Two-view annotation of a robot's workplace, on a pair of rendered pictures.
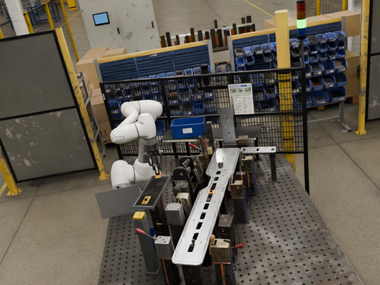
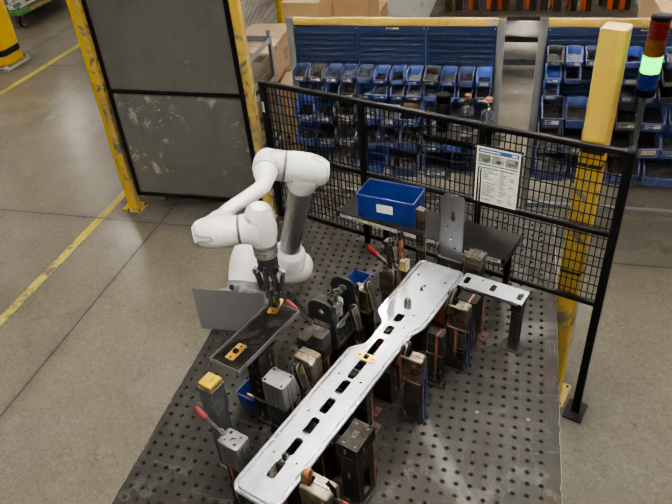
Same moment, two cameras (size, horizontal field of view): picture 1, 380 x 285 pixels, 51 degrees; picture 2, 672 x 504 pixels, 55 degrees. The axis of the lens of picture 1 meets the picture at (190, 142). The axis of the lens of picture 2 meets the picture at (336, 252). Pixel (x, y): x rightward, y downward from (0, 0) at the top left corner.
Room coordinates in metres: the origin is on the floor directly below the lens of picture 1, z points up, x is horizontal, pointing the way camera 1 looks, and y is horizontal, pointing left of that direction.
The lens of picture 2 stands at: (0.66, -0.53, 2.82)
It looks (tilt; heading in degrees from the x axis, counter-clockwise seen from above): 36 degrees down; 17
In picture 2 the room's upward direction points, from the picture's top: 5 degrees counter-clockwise
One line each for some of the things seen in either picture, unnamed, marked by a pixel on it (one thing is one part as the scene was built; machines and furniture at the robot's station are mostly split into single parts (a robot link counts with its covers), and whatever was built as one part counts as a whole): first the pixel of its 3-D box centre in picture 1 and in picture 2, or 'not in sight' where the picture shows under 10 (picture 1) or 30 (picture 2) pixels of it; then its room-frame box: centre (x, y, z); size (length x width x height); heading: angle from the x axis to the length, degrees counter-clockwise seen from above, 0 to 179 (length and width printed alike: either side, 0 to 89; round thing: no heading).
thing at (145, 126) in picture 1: (145, 125); (257, 223); (2.39, 0.27, 1.60); 0.13 x 0.11 x 0.16; 108
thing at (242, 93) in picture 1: (241, 99); (497, 177); (3.33, -0.52, 1.30); 0.23 x 0.02 x 0.31; 71
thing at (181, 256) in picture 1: (211, 194); (365, 362); (2.38, -0.09, 1.00); 1.38 x 0.22 x 0.02; 161
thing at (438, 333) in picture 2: (242, 189); (436, 357); (2.60, -0.34, 0.84); 0.11 x 0.08 x 0.29; 71
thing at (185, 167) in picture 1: (188, 190); (337, 334); (2.56, 0.07, 0.94); 0.18 x 0.13 x 0.49; 161
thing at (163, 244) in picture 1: (167, 262); (240, 471); (1.90, 0.26, 0.88); 0.11 x 0.10 x 0.36; 71
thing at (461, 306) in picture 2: (249, 176); (458, 335); (2.72, -0.42, 0.87); 0.12 x 0.09 x 0.35; 71
